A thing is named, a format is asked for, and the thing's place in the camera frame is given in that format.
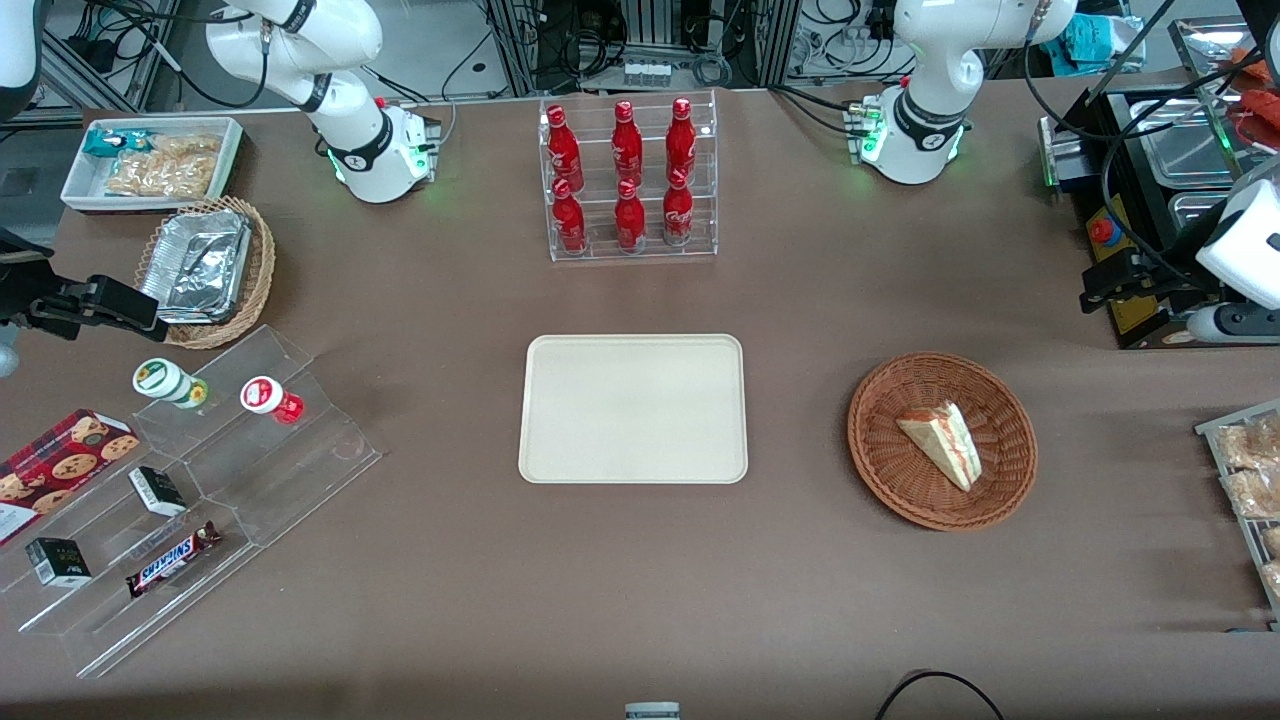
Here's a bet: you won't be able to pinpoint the clear acrylic bottle rack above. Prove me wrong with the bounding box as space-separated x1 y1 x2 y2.
538 89 719 264

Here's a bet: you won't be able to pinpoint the red cola bottle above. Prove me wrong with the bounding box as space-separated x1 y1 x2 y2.
545 104 585 193
551 178 589 254
613 179 648 252
666 97 698 183
610 100 645 187
661 167 695 247

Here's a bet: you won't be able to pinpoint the small black box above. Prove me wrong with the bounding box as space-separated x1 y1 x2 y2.
127 465 189 519
24 536 93 588

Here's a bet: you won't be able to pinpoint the teal snack packet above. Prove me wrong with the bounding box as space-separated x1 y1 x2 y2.
82 127 153 160

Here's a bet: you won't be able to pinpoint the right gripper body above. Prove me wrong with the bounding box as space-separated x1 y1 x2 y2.
0 230 59 329

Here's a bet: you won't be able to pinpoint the clear acrylic stepped stand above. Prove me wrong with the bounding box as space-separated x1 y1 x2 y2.
132 322 384 548
0 440 253 680

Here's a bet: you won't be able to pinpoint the yellow switch box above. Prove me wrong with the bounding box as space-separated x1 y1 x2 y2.
1112 293 1163 338

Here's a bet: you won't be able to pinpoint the red tartan cookie box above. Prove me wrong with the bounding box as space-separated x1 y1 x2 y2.
0 407 142 548

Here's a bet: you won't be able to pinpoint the snickers chocolate bar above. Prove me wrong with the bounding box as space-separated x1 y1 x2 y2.
124 520 224 600

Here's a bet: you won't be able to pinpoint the black food warmer cabinet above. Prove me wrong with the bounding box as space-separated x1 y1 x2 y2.
1038 18 1280 350

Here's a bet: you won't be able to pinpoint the tray of packaged bread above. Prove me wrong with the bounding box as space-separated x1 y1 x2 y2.
1194 399 1280 633

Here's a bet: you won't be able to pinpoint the triangular sandwich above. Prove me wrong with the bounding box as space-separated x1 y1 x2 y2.
895 401 984 493

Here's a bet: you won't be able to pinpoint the light tan wicker basket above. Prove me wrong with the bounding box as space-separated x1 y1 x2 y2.
134 195 277 351

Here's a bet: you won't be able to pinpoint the clear bag of crackers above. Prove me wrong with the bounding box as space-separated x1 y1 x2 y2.
104 134 223 199

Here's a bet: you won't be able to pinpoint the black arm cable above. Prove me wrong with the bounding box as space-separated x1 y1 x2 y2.
1023 0 1280 296

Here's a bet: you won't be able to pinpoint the green white yogurt cup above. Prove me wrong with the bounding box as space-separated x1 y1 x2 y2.
132 357 210 412

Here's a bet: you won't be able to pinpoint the red white yogurt cup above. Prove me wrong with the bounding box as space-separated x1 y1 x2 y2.
239 375 306 426

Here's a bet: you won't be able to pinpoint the round brown wicker basket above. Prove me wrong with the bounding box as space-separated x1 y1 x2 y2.
847 351 1039 533

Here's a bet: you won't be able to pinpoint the black floor cable loop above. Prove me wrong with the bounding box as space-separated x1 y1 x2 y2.
874 669 1007 720

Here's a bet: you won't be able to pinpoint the beige plastic tray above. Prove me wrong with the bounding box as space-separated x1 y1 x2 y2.
517 333 750 486

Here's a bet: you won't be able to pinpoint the white rectangular snack bin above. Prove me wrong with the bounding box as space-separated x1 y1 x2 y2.
60 116 245 215

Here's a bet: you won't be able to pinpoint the red food pile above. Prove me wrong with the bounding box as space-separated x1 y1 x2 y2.
1227 44 1280 153

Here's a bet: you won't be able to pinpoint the stacked aluminium foil trays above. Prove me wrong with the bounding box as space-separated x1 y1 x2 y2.
139 207 253 326

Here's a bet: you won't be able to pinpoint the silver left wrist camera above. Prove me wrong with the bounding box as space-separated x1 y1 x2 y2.
1187 302 1280 348

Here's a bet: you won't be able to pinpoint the steel food pan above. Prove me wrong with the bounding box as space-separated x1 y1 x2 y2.
1128 98 1253 193

